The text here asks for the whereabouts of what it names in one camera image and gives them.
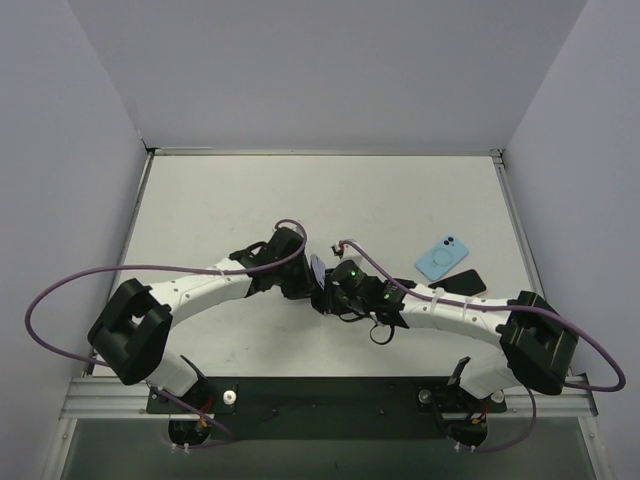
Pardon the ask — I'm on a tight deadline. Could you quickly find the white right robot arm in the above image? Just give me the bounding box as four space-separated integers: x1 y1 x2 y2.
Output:
311 256 578 399

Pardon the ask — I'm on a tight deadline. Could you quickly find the phone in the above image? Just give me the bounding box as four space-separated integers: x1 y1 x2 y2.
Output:
428 269 487 297

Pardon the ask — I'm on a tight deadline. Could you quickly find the light blue phone case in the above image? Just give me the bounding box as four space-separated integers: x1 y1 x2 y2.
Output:
415 235 469 281

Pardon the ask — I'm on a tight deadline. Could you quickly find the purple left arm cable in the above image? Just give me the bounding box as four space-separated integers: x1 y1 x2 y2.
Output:
24 217 309 449

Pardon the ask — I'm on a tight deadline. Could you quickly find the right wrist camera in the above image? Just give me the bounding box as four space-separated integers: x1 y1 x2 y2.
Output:
331 240 358 260

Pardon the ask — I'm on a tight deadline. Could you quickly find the lilac phone case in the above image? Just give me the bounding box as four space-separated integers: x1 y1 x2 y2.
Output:
310 254 326 290

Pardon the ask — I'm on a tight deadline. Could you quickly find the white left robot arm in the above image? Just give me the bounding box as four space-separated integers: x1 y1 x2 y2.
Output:
87 220 314 412

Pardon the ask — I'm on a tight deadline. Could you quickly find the aluminium front rail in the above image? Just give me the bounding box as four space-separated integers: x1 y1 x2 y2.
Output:
60 376 149 420

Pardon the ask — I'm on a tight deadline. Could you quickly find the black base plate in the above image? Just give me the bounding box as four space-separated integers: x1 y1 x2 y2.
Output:
144 375 509 442

